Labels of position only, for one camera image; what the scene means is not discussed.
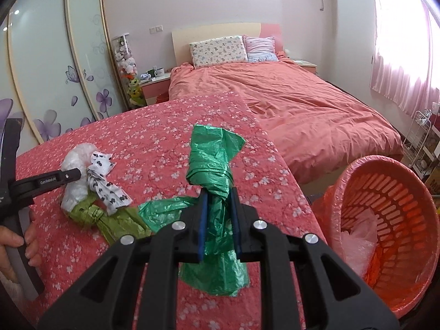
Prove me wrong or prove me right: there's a white plastic bag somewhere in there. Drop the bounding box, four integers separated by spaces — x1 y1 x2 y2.
59 142 99 214

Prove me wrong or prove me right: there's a left human hand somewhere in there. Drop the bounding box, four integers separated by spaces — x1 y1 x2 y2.
1 209 43 284

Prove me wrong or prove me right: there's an olive green plastic bag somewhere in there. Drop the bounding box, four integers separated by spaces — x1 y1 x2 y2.
64 191 152 245

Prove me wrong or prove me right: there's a red plastic laundry basket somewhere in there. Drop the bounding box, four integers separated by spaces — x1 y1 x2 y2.
311 155 439 318

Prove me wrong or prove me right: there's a floral glass wardrobe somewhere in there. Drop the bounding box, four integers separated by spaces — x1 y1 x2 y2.
1 0 128 153

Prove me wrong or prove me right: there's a red floral bed quilt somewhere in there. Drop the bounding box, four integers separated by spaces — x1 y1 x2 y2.
16 92 321 324

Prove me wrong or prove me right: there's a plush toy display tube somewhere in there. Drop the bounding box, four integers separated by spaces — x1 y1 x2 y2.
112 34 147 109

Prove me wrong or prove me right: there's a pink white nightstand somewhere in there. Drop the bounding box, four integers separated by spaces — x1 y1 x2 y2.
140 72 171 106

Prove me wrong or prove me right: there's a salmon pink duvet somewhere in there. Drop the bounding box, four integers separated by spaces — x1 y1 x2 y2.
169 55 403 184

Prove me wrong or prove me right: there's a cluttered white shelf unit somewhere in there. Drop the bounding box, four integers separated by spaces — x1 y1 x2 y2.
422 102 439 182

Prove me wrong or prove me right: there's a beige wooden headboard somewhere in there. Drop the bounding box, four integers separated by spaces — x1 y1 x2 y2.
171 22 284 68

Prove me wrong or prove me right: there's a right bedside nightstand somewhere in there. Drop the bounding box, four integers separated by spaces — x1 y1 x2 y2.
292 59 317 75

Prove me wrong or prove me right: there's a pink window curtain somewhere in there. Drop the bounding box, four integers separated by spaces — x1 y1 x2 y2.
371 0 439 116

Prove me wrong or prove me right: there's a white floral pillow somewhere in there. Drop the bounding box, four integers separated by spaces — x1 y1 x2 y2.
189 35 248 68

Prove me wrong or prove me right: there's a pink striped pillow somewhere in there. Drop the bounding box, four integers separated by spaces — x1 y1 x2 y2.
242 35 278 63

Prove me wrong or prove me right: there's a white wire rack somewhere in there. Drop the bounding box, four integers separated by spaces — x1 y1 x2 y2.
403 109 434 180

